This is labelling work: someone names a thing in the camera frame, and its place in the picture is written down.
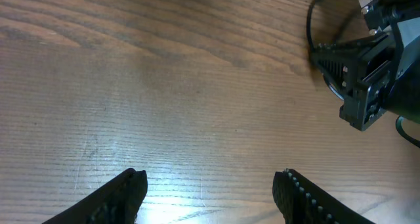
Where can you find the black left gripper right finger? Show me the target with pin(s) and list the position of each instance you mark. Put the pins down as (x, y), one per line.
(302, 202)

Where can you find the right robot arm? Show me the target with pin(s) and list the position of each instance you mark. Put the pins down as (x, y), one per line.
(399, 18)

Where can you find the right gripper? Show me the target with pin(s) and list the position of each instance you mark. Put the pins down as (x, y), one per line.
(358, 72)

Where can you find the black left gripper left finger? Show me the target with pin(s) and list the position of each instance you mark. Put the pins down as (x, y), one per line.
(117, 201)

